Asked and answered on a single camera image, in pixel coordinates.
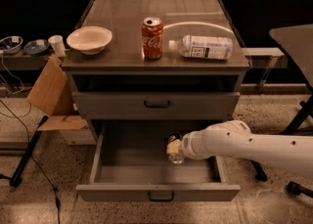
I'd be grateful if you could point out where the red coca-cola can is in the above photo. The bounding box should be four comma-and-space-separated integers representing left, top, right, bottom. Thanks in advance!
141, 17, 163, 60

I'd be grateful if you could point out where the open grey lower drawer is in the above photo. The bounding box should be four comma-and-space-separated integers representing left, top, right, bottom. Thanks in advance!
76, 120, 240, 202

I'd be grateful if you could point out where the blue patterned bowl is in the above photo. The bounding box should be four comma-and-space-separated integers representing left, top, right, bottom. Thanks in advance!
23, 39, 50, 57
0, 36, 23, 55

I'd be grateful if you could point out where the brown cardboard box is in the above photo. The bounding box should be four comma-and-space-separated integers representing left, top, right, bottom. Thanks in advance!
26, 55, 96, 145

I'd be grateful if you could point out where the black stand leg left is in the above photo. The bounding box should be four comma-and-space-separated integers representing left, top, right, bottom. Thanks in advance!
9, 128, 42, 188

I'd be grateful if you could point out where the blue patterned bowl left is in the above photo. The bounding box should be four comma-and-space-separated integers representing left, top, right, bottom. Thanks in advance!
0, 36, 23, 55

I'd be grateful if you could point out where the grey low shelf left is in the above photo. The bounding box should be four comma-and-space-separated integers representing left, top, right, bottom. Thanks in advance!
0, 50, 54, 71

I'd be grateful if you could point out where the grey low shelf right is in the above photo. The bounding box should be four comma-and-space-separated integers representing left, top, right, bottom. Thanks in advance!
243, 47, 285, 68

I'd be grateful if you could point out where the grey low shelf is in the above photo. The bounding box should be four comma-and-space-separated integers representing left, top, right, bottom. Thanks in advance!
243, 47, 285, 68
0, 50, 54, 71

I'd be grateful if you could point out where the blue pepsi can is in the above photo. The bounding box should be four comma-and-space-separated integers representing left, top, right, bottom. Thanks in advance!
166, 132, 185, 164

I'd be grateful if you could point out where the grey drawer cabinet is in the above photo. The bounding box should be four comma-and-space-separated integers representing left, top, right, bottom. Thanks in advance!
63, 0, 249, 136

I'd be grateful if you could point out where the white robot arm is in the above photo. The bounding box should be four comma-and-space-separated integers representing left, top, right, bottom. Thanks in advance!
166, 120, 313, 179

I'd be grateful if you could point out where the black stand leg right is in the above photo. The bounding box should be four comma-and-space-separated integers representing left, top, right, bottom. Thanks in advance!
251, 161, 268, 182

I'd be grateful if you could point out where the blue patterned bowl right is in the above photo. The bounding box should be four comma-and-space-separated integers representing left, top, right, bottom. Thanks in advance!
23, 39, 50, 57

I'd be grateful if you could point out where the black stand leg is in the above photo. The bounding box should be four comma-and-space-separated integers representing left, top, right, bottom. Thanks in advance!
9, 128, 42, 188
251, 161, 268, 182

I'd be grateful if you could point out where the closed grey upper drawer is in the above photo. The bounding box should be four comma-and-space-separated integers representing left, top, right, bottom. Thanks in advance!
72, 92, 240, 120

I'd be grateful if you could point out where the black floor cable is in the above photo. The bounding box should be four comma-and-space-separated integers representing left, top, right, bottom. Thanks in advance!
0, 99, 63, 224

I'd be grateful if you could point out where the clear plastic water bottle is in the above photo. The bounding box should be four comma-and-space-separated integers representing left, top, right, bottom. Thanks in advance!
168, 35, 233, 61

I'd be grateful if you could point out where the white bowl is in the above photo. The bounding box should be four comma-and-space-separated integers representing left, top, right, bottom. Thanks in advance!
67, 26, 112, 55

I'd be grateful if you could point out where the white paper cup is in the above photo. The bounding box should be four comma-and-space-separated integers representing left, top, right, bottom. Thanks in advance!
48, 35, 66, 57

